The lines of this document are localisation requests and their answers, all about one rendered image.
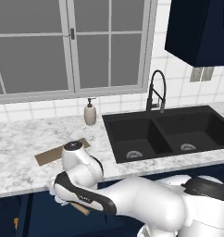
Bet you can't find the brown cutting board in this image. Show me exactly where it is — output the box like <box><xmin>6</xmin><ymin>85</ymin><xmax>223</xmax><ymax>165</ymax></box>
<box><xmin>33</xmin><ymin>137</ymin><xmax>92</xmax><ymax>168</ymax></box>

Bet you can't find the navy cupboard door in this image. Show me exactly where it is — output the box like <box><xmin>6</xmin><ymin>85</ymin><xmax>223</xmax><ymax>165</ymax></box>
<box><xmin>0</xmin><ymin>194</ymin><xmax>28</xmax><ymax>237</ymax></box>

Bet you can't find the grey framed window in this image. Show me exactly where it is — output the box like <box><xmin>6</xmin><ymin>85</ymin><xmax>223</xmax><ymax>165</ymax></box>
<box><xmin>0</xmin><ymin>0</ymin><xmax>159</xmax><ymax>105</ymax></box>

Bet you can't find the dark window latch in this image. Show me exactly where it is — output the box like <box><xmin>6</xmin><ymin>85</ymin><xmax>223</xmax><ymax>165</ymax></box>
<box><xmin>63</xmin><ymin>28</ymin><xmax>76</xmax><ymax>41</ymax></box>

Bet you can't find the navy drawer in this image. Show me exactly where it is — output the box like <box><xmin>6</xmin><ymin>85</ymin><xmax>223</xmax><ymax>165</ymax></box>
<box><xmin>26</xmin><ymin>183</ymin><xmax>146</xmax><ymax>237</ymax></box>

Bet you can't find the navy sink cupboard front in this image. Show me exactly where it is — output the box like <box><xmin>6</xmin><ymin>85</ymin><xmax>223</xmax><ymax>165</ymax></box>
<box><xmin>141</xmin><ymin>162</ymin><xmax>224</xmax><ymax>186</ymax></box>

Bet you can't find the black double sink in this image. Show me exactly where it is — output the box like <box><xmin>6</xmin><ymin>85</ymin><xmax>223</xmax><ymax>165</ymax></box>
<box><xmin>101</xmin><ymin>105</ymin><xmax>224</xmax><ymax>165</ymax></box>

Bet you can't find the grey wall socket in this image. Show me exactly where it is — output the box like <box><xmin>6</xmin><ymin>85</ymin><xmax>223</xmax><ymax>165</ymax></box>
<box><xmin>200</xmin><ymin>66</ymin><xmax>216</xmax><ymax>82</ymax></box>
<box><xmin>189</xmin><ymin>67</ymin><xmax>204</xmax><ymax>83</ymax></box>

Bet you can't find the beige soap dispenser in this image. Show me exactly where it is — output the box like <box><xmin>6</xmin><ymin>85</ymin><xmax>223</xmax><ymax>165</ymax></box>
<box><xmin>83</xmin><ymin>96</ymin><xmax>98</xmax><ymax>127</ymax></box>

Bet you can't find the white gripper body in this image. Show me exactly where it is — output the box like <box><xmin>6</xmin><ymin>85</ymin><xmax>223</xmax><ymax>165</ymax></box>
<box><xmin>48</xmin><ymin>181</ymin><xmax>70</xmax><ymax>207</ymax></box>

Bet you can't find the black spring tap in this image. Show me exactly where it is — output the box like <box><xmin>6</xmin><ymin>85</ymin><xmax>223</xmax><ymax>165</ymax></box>
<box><xmin>145</xmin><ymin>69</ymin><xmax>168</xmax><ymax>113</ymax></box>

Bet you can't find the navy wall cupboard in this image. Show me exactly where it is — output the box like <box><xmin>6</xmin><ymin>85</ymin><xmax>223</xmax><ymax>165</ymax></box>
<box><xmin>164</xmin><ymin>0</ymin><xmax>224</xmax><ymax>69</ymax></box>

